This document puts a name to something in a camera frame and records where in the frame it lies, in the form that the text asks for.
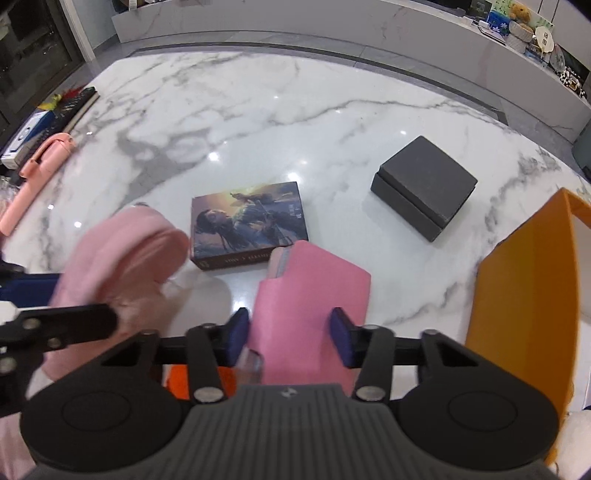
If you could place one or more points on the dark glass door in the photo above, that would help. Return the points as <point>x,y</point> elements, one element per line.
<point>32,46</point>

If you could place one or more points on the orange cardboard box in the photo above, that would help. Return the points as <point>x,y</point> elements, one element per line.
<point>526,300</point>

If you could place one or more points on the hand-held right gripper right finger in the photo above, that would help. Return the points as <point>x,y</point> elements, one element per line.
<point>341,341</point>

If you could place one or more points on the glass plate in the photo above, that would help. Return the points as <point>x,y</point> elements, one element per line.
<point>559,59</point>

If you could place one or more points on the blue tissue box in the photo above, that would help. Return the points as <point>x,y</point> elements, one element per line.
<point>498,21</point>

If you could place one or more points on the black remote control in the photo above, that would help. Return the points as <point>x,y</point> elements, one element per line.
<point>76,105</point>

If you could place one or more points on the illustrated dark box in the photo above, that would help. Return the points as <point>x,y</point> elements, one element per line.
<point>249,217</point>

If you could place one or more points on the white and blue box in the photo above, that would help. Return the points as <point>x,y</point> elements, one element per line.
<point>25,134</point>

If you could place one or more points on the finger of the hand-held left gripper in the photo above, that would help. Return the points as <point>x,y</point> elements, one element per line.
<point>69,325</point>
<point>27,290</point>

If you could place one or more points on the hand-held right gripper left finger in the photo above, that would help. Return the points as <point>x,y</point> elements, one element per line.
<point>238,333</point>

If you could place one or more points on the green floral card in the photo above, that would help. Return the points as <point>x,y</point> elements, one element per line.
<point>540,16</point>

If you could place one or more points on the black and white checkered ornament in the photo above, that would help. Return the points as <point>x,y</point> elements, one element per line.
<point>572,83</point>

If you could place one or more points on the brown teddy bear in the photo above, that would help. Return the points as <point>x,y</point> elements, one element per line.
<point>519,11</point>

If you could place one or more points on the white round hand fan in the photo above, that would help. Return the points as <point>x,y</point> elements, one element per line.
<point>545,39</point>

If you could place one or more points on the pink selfie stick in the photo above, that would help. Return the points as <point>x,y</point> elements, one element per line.
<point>39,170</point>

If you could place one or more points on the pink case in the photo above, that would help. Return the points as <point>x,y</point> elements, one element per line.
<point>309,300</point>

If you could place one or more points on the pink zip pouch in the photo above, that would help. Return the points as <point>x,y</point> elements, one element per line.
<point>124,258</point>

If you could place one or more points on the white woven basket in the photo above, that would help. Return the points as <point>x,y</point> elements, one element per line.
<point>521,37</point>

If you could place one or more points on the dark grey square box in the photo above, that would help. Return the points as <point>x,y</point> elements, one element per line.
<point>425,175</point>

